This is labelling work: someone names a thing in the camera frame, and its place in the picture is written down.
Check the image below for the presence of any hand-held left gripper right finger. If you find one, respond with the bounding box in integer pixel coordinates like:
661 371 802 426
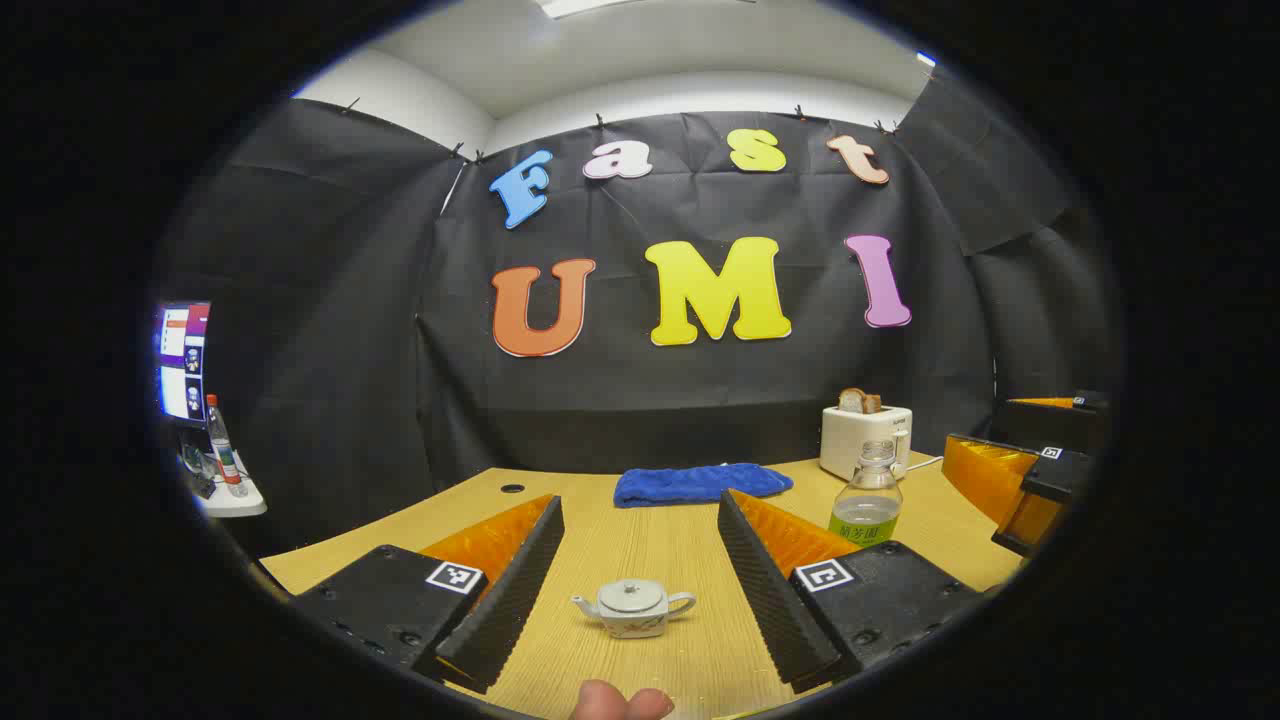
717 488 986 696

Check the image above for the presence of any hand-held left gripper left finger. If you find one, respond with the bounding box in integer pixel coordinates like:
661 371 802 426
290 493 566 696

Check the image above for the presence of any green label water bottle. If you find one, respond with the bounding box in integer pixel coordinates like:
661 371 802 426
828 440 904 549

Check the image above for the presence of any red cap plastic bottle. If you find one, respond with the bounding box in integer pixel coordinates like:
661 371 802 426
205 394 248 498

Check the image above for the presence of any blue towel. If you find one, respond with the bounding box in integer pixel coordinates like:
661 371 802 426
613 462 795 509

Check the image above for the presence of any white toaster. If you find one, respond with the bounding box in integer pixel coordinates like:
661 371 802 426
819 404 913 482

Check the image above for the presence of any black backdrop cloth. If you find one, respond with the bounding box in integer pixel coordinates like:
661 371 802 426
160 70 1116 556

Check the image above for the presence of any white side table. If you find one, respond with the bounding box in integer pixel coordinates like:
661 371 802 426
185 450 268 518

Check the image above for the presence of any computer monitor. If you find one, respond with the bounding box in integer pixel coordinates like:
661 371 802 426
153 302 212 426

